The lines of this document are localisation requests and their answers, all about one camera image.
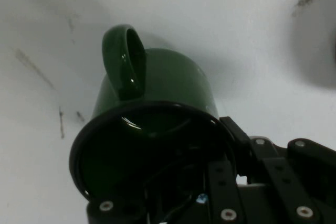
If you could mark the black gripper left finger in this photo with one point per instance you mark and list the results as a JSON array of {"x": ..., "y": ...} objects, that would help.
[{"x": 223, "y": 195}]

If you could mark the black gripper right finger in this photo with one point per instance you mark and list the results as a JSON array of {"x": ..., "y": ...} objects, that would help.
[{"x": 288, "y": 182}]

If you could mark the green enamel mug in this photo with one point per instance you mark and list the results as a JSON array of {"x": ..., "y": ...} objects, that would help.
[{"x": 170, "y": 77}]

